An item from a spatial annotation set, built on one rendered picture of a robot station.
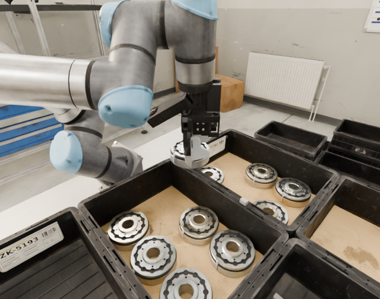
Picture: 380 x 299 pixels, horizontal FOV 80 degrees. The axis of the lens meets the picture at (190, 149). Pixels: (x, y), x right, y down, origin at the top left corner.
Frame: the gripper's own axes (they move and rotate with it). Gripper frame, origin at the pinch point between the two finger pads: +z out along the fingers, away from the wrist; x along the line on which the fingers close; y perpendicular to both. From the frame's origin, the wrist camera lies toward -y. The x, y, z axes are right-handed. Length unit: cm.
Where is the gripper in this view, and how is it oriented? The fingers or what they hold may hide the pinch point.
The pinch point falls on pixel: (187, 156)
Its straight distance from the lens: 57.8
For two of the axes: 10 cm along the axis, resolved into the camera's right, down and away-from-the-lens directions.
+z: 0.3, 7.8, 6.2
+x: 0.6, -6.2, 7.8
